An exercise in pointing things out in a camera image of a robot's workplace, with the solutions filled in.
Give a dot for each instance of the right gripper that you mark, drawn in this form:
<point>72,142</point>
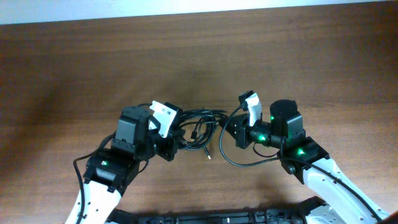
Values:
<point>241,132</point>

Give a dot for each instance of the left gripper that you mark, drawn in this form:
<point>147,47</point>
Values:
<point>171,140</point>

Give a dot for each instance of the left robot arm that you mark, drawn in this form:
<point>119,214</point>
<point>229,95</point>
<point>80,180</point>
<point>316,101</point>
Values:
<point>141,134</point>

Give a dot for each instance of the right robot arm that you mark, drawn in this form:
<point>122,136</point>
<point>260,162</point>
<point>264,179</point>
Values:
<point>302,157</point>

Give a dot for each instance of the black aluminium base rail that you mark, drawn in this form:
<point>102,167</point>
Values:
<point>296,214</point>

